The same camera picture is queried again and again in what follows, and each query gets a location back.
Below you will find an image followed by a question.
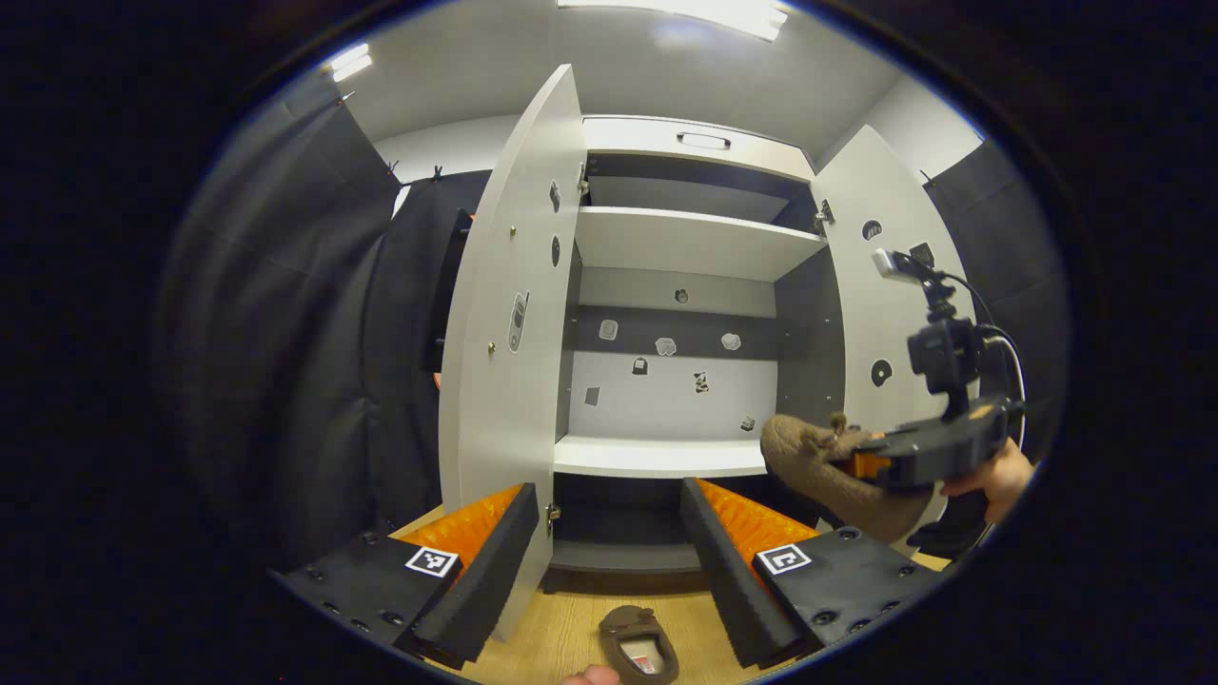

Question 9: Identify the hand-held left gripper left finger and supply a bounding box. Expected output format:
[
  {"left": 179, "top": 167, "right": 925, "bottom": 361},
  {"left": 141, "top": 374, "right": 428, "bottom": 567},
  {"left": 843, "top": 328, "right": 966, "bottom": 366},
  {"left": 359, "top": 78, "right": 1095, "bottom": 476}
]
[{"left": 269, "top": 482, "right": 541, "bottom": 672}]

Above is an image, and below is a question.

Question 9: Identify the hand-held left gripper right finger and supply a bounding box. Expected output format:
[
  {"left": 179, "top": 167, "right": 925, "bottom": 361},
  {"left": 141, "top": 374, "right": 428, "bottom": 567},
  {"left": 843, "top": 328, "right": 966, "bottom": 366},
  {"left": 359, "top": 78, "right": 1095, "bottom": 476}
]
[{"left": 679, "top": 477, "right": 953, "bottom": 670}]

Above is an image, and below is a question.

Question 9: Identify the brown fuzzy shoe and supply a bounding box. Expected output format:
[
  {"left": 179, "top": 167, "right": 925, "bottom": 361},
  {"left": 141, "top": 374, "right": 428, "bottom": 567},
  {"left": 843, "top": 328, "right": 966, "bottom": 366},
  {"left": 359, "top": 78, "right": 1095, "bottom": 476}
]
[
  {"left": 599, "top": 605, "right": 680, "bottom": 685},
  {"left": 759, "top": 412, "right": 938, "bottom": 545}
]

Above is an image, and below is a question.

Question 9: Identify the white cabinet door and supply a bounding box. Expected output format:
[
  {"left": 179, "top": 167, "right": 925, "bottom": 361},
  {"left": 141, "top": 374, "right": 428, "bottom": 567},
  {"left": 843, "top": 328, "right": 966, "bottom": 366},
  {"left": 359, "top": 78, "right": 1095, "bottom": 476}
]
[
  {"left": 812, "top": 124, "right": 979, "bottom": 558},
  {"left": 438, "top": 64, "right": 589, "bottom": 643}
]

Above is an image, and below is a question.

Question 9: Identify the white shoe cabinet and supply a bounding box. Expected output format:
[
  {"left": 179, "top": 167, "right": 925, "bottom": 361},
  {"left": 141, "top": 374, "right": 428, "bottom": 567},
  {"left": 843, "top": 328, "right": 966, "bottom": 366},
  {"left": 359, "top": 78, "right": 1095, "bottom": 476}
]
[{"left": 542, "top": 114, "right": 848, "bottom": 596}]

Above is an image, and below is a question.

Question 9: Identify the black backdrop cloth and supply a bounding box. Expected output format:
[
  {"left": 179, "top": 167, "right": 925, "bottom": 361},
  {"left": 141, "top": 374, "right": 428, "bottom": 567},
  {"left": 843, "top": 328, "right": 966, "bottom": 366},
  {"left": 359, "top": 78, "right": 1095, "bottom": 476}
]
[{"left": 152, "top": 71, "right": 1071, "bottom": 572}]

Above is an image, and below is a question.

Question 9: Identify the ceiling light panel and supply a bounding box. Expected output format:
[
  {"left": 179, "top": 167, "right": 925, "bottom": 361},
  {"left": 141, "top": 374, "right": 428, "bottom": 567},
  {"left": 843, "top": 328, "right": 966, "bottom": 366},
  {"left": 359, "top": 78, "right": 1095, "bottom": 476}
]
[
  {"left": 324, "top": 43, "right": 374, "bottom": 83},
  {"left": 557, "top": 0, "right": 791, "bottom": 42}
]

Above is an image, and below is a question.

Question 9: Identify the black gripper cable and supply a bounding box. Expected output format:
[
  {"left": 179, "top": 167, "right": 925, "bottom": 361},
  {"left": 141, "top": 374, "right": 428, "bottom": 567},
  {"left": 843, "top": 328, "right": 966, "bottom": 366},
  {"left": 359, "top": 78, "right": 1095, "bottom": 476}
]
[{"left": 937, "top": 271, "right": 1029, "bottom": 448}]

